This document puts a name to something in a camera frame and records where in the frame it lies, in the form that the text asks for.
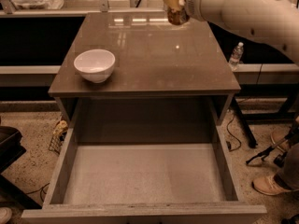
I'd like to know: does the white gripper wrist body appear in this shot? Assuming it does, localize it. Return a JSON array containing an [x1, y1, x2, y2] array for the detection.
[[184, 0, 219, 21]]

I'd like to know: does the orange soda can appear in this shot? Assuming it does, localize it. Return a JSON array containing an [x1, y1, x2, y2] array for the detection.
[[167, 7, 190, 25]]

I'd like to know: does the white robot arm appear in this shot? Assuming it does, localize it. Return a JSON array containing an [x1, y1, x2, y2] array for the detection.
[[163, 0, 299, 63]]

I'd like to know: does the grey cabinet with glossy top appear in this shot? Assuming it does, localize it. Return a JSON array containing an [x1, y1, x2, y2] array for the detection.
[[50, 12, 239, 145]]

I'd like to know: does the open grey top drawer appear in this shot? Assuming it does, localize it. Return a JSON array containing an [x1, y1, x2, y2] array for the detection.
[[22, 97, 266, 224]]

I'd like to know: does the clear plastic water bottle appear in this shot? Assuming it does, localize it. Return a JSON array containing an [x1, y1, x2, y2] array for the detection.
[[228, 42, 244, 71]]

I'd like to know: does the white ceramic bowl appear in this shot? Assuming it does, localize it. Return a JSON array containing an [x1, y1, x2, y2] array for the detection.
[[74, 49, 116, 83]]

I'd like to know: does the tan work boot far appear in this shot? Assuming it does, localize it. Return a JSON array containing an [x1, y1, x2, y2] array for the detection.
[[270, 130, 291, 152]]

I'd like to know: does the tan work boot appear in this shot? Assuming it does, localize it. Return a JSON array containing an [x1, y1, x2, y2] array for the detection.
[[270, 130, 291, 152], [251, 175, 294, 196]]

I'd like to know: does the black tripod stand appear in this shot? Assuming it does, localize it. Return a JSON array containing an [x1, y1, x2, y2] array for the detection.
[[246, 126, 299, 167]]

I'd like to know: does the tan work boot near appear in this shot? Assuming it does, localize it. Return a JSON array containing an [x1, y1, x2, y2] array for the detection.
[[251, 175, 294, 196]]

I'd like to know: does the dark trouser leg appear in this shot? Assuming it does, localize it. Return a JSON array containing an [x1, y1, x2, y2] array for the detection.
[[278, 144, 299, 190]]

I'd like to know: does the dark chair at left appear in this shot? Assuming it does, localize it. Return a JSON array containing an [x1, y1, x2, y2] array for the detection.
[[0, 126, 41, 209]]

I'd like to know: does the white shoe bottom left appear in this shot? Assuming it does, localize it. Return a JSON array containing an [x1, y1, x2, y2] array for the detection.
[[0, 207, 12, 224]]

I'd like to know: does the black cable on floor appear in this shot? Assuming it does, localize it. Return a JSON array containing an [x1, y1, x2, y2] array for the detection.
[[225, 109, 243, 153]]

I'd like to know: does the small wire basket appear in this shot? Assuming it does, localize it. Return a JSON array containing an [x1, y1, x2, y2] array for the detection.
[[49, 120, 68, 154]]

